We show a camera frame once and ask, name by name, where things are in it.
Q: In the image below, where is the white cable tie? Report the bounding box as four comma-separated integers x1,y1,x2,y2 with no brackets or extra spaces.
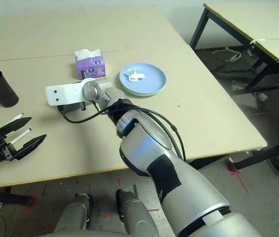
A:
249,38,266,46

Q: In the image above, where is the blue plastic plate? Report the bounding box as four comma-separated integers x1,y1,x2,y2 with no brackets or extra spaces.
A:
119,62,167,96

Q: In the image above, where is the grey robot leg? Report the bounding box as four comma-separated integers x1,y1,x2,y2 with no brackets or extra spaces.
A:
54,193,94,233
116,189,159,237

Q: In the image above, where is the black tapered cup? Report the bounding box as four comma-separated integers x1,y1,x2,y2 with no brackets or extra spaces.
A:
0,70,19,108

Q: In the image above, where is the grey right robot leg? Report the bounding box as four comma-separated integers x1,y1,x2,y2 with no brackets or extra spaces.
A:
116,189,159,237

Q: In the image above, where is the beige neighbouring table black frame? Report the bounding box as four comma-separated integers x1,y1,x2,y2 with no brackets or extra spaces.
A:
190,2,279,99

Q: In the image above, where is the white marker blue cap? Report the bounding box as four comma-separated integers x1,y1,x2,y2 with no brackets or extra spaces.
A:
9,127,33,145

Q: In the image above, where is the red floor tape corner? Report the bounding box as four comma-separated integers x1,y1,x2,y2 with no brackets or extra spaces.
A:
225,162,250,193
22,194,39,210

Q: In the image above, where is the grey left robot leg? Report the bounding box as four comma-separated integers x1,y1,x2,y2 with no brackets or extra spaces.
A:
54,193,94,233

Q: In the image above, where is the white tissue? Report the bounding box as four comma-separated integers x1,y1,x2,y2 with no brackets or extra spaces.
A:
127,68,146,82

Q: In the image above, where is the grey robot torso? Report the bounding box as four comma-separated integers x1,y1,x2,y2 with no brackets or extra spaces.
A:
40,229,130,237

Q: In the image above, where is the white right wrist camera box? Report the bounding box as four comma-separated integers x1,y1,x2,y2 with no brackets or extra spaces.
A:
45,78,98,107

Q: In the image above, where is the white marker black cap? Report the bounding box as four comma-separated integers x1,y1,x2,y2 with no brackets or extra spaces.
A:
0,113,24,136

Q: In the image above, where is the purple tissue box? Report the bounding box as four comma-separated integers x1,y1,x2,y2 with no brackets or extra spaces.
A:
74,48,107,80

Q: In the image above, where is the clear plastic floor bag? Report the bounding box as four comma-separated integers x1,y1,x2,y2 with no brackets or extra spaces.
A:
231,79,250,91

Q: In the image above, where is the white curved floor object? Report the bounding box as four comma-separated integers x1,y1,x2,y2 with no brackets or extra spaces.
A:
212,46,242,63

